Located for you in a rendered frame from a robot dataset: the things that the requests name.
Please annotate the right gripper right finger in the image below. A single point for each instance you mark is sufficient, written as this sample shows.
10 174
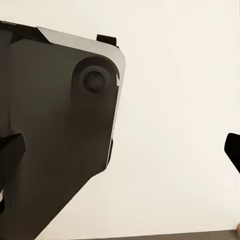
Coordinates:
232 149

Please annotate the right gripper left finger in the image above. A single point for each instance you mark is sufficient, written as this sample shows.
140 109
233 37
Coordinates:
12 149

